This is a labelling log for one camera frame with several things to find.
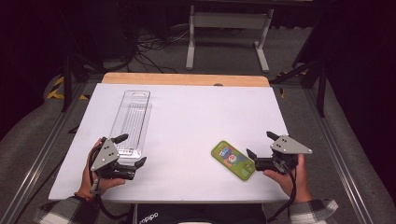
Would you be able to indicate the white metal stand frame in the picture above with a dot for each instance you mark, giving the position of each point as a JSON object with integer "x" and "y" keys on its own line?
{"x": 229, "y": 21}

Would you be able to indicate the person's left hand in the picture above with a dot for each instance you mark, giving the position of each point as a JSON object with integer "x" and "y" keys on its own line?
{"x": 107, "y": 184}

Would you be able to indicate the black metal stand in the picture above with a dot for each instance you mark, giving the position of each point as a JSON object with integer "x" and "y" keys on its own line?
{"x": 67, "y": 84}
{"x": 320, "y": 87}

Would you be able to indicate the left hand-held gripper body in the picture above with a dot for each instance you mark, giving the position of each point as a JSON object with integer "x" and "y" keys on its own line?
{"x": 106, "y": 155}

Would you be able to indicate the clear plastic tray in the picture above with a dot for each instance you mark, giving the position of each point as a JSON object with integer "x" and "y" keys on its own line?
{"x": 134, "y": 116}

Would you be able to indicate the aluminium floor rail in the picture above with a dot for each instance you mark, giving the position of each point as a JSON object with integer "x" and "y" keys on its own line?
{"x": 40, "y": 155}
{"x": 336, "y": 149}

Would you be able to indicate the phone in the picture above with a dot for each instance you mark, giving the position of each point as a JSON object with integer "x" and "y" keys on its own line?
{"x": 233, "y": 159}

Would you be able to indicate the person's black clothing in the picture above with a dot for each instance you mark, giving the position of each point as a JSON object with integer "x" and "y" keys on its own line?
{"x": 199, "y": 214}

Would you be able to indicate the yellow and black floor tape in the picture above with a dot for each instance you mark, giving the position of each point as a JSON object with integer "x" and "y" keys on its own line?
{"x": 56, "y": 90}

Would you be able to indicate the person's right hand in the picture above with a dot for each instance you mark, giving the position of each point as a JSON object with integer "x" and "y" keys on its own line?
{"x": 289, "y": 183}

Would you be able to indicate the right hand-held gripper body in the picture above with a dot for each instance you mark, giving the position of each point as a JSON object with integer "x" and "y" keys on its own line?
{"x": 288, "y": 146}

